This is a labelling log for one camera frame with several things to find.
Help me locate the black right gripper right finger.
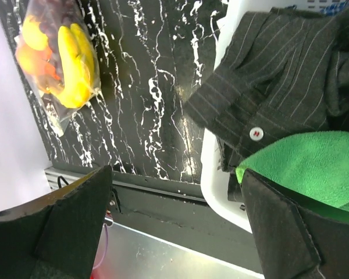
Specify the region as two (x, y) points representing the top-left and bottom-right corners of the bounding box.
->
(241, 169), (349, 278)

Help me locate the purple fake grape bunch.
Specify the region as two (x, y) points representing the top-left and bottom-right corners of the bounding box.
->
(28, 0), (84, 76)

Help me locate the dark pinstriped shirt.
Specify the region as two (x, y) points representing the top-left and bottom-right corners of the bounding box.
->
(184, 6), (349, 171)

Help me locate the fake orange fruit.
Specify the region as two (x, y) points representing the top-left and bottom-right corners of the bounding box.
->
(16, 14), (52, 85)

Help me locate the yellow fake banana bunch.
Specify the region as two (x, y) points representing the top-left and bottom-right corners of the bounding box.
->
(57, 23), (95, 109)

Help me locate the clear zip top bag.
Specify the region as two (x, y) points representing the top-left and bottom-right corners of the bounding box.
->
(15, 1), (101, 136)

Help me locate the green microfibre cloth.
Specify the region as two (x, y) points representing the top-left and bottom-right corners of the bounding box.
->
(236, 131), (349, 223)

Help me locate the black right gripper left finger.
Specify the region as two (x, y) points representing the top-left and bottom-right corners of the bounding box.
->
(0, 166), (112, 278)

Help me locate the aluminium frame rail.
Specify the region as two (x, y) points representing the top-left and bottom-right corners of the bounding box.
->
(44, 167), (206, 203)

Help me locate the white laundry basket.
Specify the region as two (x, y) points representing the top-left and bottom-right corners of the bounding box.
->
(200, 0), (349, 235)

